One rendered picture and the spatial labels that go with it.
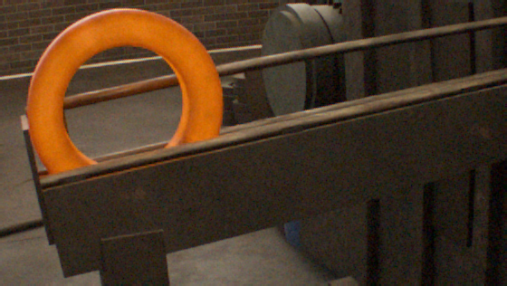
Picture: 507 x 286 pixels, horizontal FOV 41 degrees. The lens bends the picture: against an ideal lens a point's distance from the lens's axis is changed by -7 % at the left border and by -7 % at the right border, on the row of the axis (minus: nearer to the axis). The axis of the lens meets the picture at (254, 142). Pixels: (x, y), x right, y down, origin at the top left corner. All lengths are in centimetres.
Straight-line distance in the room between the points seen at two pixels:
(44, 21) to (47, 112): 608
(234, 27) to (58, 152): 646
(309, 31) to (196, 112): 134
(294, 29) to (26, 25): 490
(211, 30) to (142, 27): 638
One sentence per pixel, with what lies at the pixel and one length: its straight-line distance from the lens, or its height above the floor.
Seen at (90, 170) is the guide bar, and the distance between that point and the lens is 64.
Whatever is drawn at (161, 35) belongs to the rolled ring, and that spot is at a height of 74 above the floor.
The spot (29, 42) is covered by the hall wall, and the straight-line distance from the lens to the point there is 673.
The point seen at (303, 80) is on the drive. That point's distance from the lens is 199.
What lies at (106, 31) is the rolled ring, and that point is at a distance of 64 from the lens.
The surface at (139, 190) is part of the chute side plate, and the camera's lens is 64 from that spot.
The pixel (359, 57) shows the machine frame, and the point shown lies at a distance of 146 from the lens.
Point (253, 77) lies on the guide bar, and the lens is 75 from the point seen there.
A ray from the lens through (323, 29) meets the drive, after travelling 201.
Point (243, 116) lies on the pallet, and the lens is 277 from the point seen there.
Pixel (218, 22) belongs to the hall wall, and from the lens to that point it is 704.
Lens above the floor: 79
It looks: 14 degrees down
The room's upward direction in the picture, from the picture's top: 4 degrees counter-clockwise
